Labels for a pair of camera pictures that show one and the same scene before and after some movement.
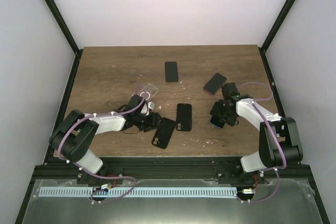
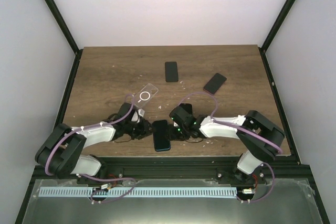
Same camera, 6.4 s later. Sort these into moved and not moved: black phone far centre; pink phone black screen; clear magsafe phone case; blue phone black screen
Moved: blue phone black screen
Not moved: pink phone black screen; black phone far centre; clear magsafe phone case
